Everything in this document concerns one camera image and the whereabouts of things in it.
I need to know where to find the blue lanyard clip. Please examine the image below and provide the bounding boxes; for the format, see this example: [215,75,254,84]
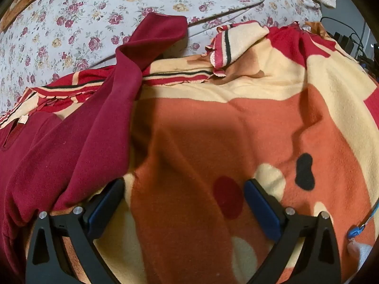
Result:
[348,201,379,240]

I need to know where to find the floral bed sheet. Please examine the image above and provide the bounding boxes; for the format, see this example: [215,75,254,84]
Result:
[0,0,323,114]

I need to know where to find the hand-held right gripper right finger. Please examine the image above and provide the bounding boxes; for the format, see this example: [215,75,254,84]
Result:
[243,179,350,284]

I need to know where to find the printed orange cream blanket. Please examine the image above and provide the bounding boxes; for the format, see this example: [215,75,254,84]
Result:
[0,21,379,284]

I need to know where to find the black cables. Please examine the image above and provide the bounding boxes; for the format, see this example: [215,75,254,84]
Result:
[320,16,379,77]

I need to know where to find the dark red fleece garment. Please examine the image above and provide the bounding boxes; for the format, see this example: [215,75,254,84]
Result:
[0,12,188,284]

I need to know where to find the white cloth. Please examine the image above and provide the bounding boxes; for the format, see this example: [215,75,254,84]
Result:
[347,239,374,273]

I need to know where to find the wooden headboard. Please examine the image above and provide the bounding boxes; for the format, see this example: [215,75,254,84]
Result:
[0,0,64,33]

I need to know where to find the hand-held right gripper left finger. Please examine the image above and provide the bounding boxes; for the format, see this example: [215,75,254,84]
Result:
[25,178,125,284]

